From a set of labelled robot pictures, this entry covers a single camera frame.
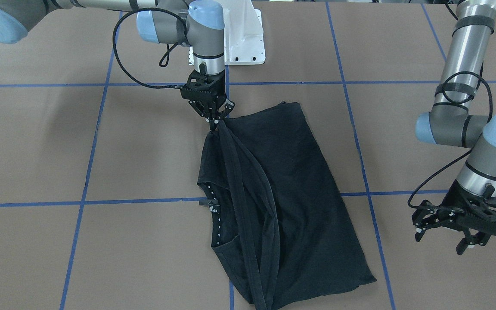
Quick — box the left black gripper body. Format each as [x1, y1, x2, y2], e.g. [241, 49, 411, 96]
[412, 180, 496, 237]

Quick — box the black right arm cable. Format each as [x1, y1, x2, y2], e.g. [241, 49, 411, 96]
[112, 8, 188, 90]

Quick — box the black graphic t-shirt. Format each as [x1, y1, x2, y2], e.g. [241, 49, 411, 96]
[198, 102, 376, 310]

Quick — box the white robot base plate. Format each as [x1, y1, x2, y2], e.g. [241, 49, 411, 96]
[218, 0, 266, 65]

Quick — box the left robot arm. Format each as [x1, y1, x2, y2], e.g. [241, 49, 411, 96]
[407, 0, 496, 255]

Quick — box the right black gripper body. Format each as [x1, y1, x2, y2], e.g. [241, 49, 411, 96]
[181, 70, 228, 117]

